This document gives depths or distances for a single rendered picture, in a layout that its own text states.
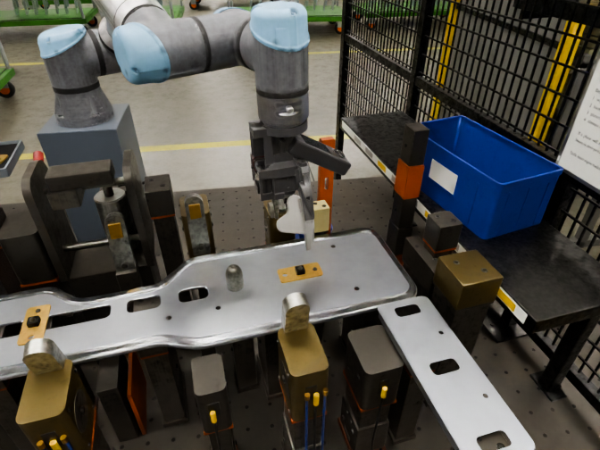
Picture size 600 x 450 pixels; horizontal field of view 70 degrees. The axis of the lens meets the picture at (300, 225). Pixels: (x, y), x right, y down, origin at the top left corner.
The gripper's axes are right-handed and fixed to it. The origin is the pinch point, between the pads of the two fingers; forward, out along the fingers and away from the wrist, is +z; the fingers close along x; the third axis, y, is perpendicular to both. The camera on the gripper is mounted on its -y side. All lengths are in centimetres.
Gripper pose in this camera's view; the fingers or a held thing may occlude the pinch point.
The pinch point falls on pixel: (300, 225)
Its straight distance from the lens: 76.3
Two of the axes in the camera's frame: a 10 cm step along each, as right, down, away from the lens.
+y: -9.6, 1.8, -2.1
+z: 0.2, 8.1, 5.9
